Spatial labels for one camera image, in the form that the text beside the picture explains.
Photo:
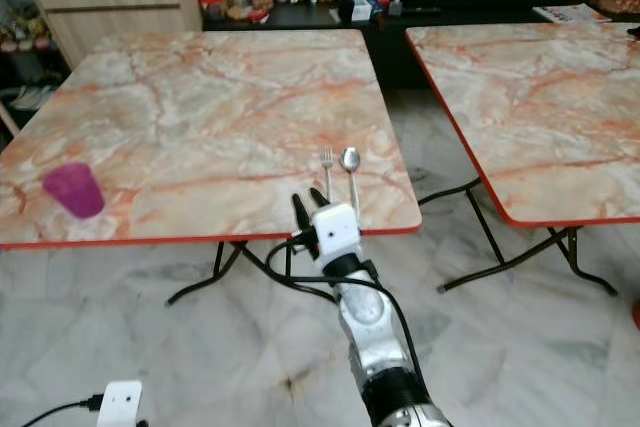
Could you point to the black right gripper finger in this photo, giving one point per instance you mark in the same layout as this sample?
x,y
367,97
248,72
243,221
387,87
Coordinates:
x,y
300,210
318,199

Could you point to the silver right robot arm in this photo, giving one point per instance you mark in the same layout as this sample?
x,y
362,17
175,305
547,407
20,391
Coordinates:
x,y
380,332

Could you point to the silver fork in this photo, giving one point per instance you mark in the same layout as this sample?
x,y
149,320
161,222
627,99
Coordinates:
x,y
327,169

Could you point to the silver spoon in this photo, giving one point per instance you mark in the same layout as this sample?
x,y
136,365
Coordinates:
x,y
350,160

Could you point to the marble-top folding table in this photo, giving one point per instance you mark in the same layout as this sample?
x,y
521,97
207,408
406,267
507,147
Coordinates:
x,y
540,107
210,122

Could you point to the purple plastic cup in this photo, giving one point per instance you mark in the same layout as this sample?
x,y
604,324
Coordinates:
x,y
74,192

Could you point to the light wooden cabinet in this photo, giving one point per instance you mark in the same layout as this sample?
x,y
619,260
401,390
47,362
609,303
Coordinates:
x,y
120,2

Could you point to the printed magazine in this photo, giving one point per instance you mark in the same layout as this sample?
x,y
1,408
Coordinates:
x,y
572,13

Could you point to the dark cluttered side shelf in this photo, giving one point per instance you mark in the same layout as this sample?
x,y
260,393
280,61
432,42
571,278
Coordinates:
x,y
22,57

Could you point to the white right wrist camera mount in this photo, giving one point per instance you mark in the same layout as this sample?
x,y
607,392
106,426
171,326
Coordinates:
x,y
339,232

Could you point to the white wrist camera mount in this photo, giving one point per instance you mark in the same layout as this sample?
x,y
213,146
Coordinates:
x,y
339,232
120,405

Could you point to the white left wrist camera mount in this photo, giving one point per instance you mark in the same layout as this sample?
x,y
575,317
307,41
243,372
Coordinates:
x,y
120,405

